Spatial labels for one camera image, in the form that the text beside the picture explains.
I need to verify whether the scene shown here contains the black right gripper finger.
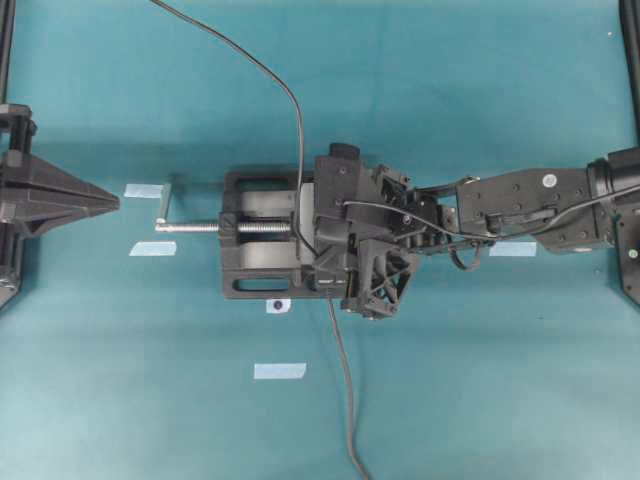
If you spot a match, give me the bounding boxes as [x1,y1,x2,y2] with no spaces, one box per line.
[313,234,358,273]

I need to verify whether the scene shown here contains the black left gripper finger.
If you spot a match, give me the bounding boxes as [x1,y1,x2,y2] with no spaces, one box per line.
[1,150,117,200]
[1,198,120,238]

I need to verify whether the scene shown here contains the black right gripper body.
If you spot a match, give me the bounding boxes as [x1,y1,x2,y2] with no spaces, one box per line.
[340,165,456,320]

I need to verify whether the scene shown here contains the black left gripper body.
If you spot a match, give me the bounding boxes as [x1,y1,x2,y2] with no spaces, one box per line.
[1,104,37,154]

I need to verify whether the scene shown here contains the black USB cable with plug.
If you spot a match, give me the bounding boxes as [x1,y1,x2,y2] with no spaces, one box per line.
[149,0,321,261]

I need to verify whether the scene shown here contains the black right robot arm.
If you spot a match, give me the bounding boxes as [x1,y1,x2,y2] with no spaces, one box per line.
[313,144,639,319]

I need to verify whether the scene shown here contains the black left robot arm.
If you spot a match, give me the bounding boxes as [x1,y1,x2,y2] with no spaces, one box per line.
[1,1,120,238]

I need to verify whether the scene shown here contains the black multi-port USB hub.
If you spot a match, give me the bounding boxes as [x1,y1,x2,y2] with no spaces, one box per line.
[298,182,349,297]

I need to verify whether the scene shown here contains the black bench vise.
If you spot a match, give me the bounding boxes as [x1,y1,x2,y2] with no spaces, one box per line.
[218,170,345,299]

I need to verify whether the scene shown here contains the white sticker with black dot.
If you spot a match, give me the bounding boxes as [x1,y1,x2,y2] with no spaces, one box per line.
[265,299,291,314]

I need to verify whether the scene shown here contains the blue tape right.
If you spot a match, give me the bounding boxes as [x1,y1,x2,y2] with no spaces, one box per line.
[489,241,537,257]

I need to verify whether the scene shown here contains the blue tape near left gripper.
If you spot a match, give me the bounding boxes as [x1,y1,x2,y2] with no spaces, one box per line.
[124,183,164,199]

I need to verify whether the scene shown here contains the blue tape bottom centre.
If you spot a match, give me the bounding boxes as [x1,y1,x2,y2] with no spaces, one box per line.
[253,362,307,380]

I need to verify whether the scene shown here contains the blue tape left lower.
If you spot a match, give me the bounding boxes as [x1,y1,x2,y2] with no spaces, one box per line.
[129,241,177,257]

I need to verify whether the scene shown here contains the black wrist camera on gripper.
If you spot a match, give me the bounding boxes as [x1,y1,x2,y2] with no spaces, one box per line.
[312,142,386,251]

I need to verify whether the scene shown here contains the silver vise screw handle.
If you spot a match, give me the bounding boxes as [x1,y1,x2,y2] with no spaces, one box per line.
[154,183,291,234]

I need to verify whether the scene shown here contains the black hub power cable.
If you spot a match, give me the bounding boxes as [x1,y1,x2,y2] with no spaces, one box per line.
[327,297,369,480]

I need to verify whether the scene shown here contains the thin black camera cable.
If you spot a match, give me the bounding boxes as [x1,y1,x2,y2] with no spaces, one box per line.
[339,184,640,274]

